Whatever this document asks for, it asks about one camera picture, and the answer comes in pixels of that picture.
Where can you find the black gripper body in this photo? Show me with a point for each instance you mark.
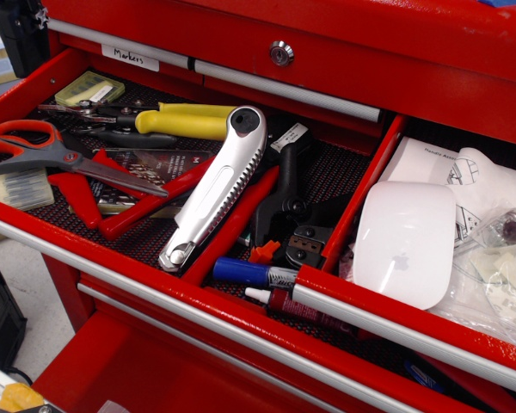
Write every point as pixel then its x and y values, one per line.
pixel 24 32

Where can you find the left open red drawer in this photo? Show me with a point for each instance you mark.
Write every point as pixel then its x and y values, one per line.
pixel 145 336

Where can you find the open red drawer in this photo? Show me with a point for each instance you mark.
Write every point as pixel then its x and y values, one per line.
pixel 454 344
pixel 145 336

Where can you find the right open red drawer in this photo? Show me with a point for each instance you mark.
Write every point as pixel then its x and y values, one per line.
pixel 454 344

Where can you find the yellow-green blade case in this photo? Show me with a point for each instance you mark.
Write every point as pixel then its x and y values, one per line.
pixel 90 86

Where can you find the white markers label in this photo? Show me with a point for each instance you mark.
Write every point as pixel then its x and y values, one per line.
pixel 130 58

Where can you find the orange grey scissors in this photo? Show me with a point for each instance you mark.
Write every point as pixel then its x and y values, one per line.
pixel 25 155

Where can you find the clear plastic bit case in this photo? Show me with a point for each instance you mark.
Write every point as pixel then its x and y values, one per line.
pixel 26 190

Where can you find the drill bit package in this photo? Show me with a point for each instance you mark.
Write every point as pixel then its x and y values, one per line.
pixel 155 165

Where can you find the silver cabinet lock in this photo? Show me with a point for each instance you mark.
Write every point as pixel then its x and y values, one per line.
pixel 281 53

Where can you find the red tool chest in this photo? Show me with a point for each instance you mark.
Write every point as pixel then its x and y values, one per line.
pixel 361 75

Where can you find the blue marker pen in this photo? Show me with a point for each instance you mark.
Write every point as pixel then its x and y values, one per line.
pixel 253 274

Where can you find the orange plastic clip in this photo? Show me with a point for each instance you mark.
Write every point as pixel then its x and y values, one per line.
pixel 264 254

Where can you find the black crimping tool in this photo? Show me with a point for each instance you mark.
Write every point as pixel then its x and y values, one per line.
pixel 302 227

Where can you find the red threadlocker bottle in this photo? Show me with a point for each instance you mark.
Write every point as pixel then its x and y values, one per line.
pixel 280 300

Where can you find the white computer mouse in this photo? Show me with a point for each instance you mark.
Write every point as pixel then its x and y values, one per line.
pixel 404 244

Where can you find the white instruction sheet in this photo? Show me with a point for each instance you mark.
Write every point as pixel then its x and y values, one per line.
pixel 479 184

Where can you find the clear plastic parts bag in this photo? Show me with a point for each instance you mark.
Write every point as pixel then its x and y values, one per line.
pixel 482 290

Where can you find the black handled cutters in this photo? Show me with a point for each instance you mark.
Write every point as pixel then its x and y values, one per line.
pixel 126 137

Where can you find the red handled snips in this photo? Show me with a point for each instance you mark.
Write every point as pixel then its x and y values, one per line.
pixel 77 192

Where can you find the yellow handled pliers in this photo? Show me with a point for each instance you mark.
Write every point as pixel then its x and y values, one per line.
pixel 188 120

